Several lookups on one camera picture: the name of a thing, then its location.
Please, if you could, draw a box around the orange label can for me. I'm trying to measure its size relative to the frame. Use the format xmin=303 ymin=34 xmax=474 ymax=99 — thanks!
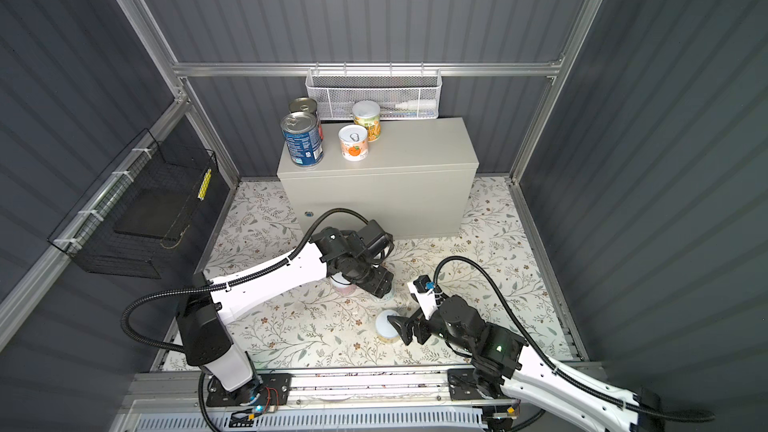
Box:
xmin=338 ymin=124 xmax=369 ymax=162

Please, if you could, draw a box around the yellow green can plastic lid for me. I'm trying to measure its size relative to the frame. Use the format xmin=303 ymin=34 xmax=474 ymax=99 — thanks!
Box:
xmin=352 ymin=100 xmax=381 ymax=142

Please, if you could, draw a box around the blue label tin can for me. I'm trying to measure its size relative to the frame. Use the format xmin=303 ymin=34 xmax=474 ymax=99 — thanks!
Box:
xmin=281 ymin=112 xmax=323 ymax=167

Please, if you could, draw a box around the dark tomato tin can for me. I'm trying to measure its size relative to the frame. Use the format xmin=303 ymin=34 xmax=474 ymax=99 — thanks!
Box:
xmin=289 ymin=97 xmax=317 ymax=115

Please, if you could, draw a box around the green label can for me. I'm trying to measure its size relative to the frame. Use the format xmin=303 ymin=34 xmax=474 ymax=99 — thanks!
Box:
xmin=380 ymin=289 xmax=394 ymax=301

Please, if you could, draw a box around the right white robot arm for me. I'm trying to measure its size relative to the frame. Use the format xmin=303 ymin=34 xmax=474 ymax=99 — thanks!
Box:
xmin=386 ymin=296 xmax=666 ymax=431

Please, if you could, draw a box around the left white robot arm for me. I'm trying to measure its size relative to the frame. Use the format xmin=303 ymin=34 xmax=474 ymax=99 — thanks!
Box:
xmin=176 ymin=220 xmax=393 ymax=400

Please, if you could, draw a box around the yellow label can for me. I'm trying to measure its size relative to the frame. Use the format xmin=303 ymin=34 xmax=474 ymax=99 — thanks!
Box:
xmin=375 ymin=310 xmax=400 ymax=343

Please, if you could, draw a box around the pink label can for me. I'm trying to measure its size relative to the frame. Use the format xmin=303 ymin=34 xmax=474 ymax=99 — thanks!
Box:
xmin=329 ymin=273 xmax=357 ymax=296

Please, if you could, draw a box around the floral patterned mat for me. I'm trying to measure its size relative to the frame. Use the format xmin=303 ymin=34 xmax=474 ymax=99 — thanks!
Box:
xmin=231 ymin=177 xmax=574 ymax=368

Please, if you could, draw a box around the grey metal cabinet box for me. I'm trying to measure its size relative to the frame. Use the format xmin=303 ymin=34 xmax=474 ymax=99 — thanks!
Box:
xmin=277 ymin=118 xmax=479 ymax=240

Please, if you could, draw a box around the white tube in basket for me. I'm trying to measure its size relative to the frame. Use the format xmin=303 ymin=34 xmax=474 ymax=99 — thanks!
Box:
xmin=394 ymin=99 xmax=439 ymax=117

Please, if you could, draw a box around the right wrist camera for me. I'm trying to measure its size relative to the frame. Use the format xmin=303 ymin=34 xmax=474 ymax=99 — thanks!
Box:
xmin=407 ymin=275 xmax=445 ymax=319

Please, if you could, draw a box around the white perforated cable tray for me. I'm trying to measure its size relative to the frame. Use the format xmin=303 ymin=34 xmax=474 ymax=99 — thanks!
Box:
xmin=134 ymin=407 xmax=487 ymax=432

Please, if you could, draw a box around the white wire mesh basket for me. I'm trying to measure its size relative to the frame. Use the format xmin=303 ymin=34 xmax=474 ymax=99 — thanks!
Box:
xmin=305 ymin=72 xmax=443 ymax=121

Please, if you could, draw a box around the black wire mesh basket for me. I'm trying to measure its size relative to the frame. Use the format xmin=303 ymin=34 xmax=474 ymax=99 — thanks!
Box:
xmin=48 ymin=133 xmax=218 ymax=279

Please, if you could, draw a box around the right black corrugated cable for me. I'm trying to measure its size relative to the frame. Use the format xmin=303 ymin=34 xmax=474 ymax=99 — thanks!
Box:
xmin=431 ymin=255 xmax=716 ymax=424

